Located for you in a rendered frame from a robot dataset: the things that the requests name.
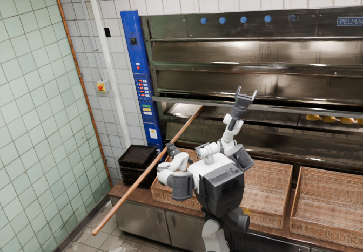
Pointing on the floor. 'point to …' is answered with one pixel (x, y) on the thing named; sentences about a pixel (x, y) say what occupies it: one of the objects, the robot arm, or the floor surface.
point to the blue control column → (127, 16)
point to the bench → (254, 245)
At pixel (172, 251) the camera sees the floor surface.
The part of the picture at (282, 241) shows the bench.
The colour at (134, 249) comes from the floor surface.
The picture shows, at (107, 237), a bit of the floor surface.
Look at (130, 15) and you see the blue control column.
